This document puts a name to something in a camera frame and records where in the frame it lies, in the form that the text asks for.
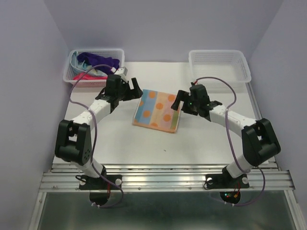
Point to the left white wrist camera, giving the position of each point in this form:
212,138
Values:
122,72

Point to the pink towel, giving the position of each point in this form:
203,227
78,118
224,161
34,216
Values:
88,77

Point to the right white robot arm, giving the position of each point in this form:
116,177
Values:
259,141

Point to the light blue dotted towel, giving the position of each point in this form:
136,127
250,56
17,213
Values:
81,67

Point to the left white plastic basket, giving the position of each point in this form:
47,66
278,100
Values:
109,52

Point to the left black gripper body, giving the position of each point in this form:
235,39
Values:
118,92

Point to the right white plastic basket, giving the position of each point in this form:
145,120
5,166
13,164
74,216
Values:
228,65

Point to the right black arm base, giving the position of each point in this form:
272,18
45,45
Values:
230,188

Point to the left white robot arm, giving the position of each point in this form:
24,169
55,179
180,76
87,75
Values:
75,137

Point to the white plastic basket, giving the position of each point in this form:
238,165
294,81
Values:
109,52
228,65

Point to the orange dotted towel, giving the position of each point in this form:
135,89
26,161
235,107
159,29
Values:
154,111

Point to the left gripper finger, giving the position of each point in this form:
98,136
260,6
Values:
136,92
126,92

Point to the aluminium mounting rail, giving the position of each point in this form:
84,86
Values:
163,177

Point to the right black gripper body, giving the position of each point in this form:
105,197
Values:
191,105

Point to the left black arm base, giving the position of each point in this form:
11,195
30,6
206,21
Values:
100,190

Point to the purple towel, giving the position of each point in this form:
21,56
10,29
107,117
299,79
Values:
87,60

